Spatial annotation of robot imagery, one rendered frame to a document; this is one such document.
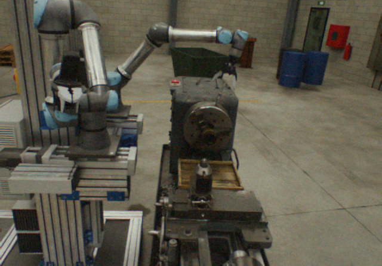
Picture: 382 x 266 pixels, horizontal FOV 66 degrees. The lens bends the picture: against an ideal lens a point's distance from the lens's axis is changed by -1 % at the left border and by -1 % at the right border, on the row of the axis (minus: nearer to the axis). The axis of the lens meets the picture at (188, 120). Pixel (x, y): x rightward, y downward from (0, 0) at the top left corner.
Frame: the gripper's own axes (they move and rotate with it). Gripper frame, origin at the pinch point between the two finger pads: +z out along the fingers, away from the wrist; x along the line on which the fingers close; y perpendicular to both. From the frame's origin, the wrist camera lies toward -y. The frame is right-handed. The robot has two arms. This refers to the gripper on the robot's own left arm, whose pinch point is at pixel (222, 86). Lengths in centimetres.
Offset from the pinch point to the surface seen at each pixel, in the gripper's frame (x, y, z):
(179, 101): 23.4, 2.0, 20.2
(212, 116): -0.9, -8.0, 18.3
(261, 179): -76, 133, 113
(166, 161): 24, 39, 87
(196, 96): 14.6, 6.6, 14.4
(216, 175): -16, -27, 46
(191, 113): 11.8, -11.2, 20.7
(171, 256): -8, -87, 59
